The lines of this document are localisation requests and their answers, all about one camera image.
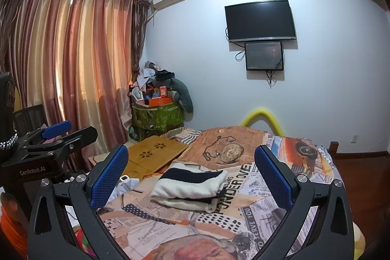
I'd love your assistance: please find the black and white striped sweater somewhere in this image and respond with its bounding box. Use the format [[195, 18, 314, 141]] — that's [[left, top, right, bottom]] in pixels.
[[150, 163, 228, 213]]

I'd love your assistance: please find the newspaper print bed blanket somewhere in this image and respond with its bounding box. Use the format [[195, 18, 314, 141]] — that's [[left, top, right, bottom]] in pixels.
[[98, 127, 339, 259]]

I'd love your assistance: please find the orange shoe box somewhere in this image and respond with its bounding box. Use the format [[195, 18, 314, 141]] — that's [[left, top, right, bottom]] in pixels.
[[148, 96, 173, 107]]

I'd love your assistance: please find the pink striped curtain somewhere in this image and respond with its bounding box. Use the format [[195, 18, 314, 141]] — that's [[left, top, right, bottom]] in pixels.
[[1, 0, 150, 170]]

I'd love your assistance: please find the grey plush toy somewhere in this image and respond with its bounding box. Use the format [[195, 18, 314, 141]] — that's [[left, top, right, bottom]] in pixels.
[[152, 78, 194, 113]]

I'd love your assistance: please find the wooden bed post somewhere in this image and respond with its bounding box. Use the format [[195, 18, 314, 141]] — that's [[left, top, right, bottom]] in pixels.
[[327, 141, 339, 158]]

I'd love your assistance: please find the white wall socket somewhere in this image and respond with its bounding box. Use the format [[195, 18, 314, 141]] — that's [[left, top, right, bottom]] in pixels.
[[351, 135, 358, 144]]

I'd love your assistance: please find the small black wall monitor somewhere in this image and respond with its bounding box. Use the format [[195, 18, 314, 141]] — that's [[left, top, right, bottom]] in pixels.
[[244, 42, 283, 71]]

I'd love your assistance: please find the black wall television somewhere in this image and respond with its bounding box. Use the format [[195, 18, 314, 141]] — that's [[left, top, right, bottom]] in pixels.
[[225, 0, 296, 42]]

